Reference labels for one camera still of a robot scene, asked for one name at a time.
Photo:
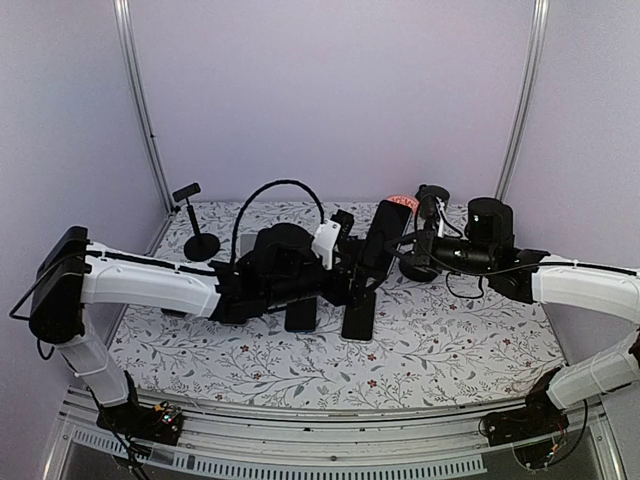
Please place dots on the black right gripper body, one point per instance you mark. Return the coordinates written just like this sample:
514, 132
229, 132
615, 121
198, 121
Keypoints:
426, 260

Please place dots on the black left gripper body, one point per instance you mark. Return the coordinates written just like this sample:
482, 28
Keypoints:
340, 296

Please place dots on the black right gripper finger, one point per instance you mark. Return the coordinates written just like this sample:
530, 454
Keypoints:
394, 244
407, 258

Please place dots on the black round-base phone stand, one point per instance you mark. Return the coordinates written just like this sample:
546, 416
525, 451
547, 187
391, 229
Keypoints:
200, 246

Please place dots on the black tall phone stand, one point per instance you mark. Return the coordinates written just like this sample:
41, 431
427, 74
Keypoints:
417, 273

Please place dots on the black phone with pink edge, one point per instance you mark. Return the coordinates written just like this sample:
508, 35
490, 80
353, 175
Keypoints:
173, 313

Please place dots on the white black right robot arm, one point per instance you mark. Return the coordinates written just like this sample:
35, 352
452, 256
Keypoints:
486, 249

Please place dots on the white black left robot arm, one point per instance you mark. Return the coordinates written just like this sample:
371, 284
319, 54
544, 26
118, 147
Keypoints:
287, 269

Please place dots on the white flat phone stand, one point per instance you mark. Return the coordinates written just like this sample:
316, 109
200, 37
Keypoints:
247, 243

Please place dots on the red white patterned bowl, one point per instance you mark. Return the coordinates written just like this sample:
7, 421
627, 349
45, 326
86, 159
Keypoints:
405, 200

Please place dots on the dark grey cup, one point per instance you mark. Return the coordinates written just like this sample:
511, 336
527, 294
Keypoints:
434, 190

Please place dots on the floral patterned table mat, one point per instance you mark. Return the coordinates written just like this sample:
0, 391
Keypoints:
446, 343

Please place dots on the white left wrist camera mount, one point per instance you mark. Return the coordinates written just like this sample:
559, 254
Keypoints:
324, 241

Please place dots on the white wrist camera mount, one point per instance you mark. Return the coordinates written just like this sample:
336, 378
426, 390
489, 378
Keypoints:
324, 241
441, 217

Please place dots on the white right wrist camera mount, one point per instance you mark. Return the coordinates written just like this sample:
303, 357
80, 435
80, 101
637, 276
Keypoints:
441, 217

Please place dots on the aluminium front rail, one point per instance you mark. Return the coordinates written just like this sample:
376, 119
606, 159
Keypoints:
223, 440

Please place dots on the right aluminium frame post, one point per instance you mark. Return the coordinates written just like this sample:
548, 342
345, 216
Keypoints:
534, 54

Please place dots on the aluminium frame post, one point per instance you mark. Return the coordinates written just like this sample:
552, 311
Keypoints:
534, 54
124, 25

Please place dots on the left aluminium frame post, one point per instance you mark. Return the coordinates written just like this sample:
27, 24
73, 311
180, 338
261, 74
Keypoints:
124, 25

